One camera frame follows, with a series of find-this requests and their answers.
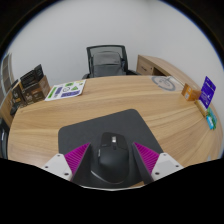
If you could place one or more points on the brown cardboard box stack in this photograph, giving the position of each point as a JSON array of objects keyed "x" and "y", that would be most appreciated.
[{"x": 35, "y": 86}]

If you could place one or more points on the black computer mouse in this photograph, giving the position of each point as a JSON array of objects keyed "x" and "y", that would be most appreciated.
[{"x": 111, "y": 163}]

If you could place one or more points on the dark grey mouse pad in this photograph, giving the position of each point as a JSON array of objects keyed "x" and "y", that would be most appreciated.
[{"x": 128, "y": 123}]

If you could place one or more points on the printed paper sheet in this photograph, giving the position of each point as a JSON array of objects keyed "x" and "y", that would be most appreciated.
[{"x": 66, "y": 90}]

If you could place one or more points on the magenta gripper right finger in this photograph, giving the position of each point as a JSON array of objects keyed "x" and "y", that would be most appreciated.
[{"x": 152, "y": 165}]

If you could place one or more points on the black equipment left edge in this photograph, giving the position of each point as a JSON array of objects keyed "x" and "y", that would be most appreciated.
[{"x": 4, "y": 134}]

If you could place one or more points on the orange small box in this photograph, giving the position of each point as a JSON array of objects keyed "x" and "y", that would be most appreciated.
[{"x": 190, "y": 94}]

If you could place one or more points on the small brown box left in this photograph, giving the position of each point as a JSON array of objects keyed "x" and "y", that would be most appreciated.
[{"x": 17, "y": 99}]

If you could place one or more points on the green blue packet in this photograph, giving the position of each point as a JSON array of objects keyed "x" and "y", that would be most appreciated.
[{"x": 211, "y": 119}]

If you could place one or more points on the black mesh office chair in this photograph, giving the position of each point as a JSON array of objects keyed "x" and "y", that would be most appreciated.
[{"x": 107, "y": 60}]

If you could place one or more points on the wooden side cabinet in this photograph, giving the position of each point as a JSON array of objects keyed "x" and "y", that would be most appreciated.
[{"x": 149, "y": 65}]

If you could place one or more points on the wooden desk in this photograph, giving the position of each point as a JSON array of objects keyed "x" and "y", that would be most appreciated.
[{"x": 177, "y": 124}]

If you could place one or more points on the purple standing card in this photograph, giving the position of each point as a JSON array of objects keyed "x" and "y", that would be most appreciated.
[{"x": 207, "y": 92}]

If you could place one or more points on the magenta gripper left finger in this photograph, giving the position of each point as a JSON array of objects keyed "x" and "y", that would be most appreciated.
[{"x": 66, "y": 166}]

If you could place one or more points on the wooden bookshelf cabinet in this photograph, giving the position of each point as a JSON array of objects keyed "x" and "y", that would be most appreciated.
[{"x": 6, "y": 73}]

